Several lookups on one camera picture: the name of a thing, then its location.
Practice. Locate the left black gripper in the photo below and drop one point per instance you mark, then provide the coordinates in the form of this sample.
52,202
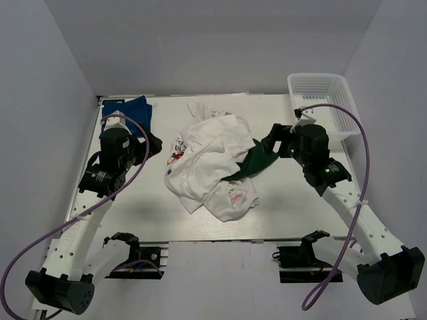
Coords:
155,144

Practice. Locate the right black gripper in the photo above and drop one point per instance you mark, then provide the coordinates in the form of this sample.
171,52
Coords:
277,132

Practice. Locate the dark green t shirt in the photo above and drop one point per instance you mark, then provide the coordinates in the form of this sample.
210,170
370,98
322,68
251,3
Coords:
256,161

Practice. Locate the white t shirt red logo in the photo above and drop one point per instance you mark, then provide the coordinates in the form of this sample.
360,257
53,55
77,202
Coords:
230,196

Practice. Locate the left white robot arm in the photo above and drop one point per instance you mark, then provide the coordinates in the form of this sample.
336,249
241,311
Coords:
68,277

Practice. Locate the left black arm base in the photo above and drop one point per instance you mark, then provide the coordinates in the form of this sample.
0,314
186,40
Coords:
156,253

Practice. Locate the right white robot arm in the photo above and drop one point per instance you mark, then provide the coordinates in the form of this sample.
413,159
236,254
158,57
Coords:
385,268

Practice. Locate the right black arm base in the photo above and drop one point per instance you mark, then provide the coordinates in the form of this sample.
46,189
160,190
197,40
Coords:
293,268

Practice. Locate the folded blue t shirt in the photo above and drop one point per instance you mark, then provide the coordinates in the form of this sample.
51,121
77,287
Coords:
137,109

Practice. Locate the white plastic basket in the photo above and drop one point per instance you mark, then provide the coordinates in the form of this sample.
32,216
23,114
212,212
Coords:
322,90

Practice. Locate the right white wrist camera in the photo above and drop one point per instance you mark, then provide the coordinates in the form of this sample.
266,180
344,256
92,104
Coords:
303,117

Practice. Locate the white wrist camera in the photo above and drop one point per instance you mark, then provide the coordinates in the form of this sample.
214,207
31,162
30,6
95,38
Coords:
114,121
303,117

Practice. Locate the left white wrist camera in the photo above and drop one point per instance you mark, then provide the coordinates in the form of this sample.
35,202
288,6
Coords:
114,121

